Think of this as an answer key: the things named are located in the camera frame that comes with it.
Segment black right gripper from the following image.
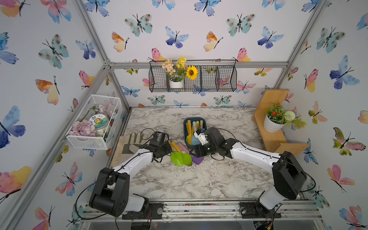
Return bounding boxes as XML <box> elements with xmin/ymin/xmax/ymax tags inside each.
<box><xmin>187</xmin><ymin>142</ymin><xmax>218</xmax><ymax>157</ymax></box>

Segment yellow plastic scoop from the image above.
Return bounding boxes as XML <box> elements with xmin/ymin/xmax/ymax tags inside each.
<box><xmin>186</xmin><ymin>120</ymin><xmax>193</xmax><ymax>145</ymax></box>

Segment sunflower bouquet white pot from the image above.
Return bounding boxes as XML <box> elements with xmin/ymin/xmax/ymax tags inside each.
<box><xmin>162</xmin><ymin>57</ymin><xmax>198</xmax><ymax>89</ymax></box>

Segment round green tin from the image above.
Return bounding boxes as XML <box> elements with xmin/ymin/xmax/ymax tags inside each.
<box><xmin>89</xmin><ymin>114</ymin><xmax>108</xmax><ymax>129</ymax></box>

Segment white wire side basket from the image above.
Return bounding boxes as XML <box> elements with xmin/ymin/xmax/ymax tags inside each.
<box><xmin>66</xmin><ymin>94</ymin><xmax>122</xmax><ymax>150</ymax></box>

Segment teal plastic storage box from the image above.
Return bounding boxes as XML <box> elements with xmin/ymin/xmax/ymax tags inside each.
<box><xmin>183</xmin><ymin>117</ymin><xmax>208</xmax><ymax>149</ymax></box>

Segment pink artificial flowers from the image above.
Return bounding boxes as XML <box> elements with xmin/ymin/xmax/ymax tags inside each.
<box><xmin>68</xmin><ymin>119</ymin><xmax>96</xmax><ymax>137</ymax></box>

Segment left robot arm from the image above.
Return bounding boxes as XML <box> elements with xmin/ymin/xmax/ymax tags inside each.
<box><xmin>89</xmin><ymin>132</ymin><xmax>172</xmax><ymax>217</ymax></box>

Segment purple shovel pink handle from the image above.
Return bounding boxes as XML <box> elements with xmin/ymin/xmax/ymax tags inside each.
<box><xmin>178</xmin><ymin>142</ymin><xmax>204</xmax><ymax>165</ymax></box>

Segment black wire wall basket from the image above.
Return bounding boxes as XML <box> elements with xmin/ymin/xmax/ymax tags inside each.
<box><xmin>147</xmin><ymin>59</ymin><xmax>237</xmax><ymax>95</ymax></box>

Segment green trowel yellow handle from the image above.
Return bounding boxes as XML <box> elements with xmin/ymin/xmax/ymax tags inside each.
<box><xmin>169</xmin><ymin>141</ymin><xmax>183</xmax><ymax>167</ymax></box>
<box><xmin>171</xmin><ymin>141</ymin><xmax>193</xmax><ymax>166</ymax></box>

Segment potted red flowers white pot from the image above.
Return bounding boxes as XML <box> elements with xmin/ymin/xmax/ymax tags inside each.
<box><xmin>264</xmin><ymin>103</ymin><xmax>307</xmax><ymax>133</ymax></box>

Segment wooden corner shelf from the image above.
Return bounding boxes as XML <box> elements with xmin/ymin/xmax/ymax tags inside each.
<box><xmin>252</xmin><ymin>89</ymin><xmax>308</xmax><ymax>157</ymax></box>

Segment light blue trowel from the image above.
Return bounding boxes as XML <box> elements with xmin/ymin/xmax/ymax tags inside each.
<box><xmin>191</xmin><ymin>121</ymin><xmax>201</xmax><ymax>146</ymax></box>

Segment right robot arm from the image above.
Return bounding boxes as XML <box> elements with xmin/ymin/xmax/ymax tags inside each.
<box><xmin>190</xmin><ymin>127</ymin><xmax>307</xmax><ymax>211</ymax></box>

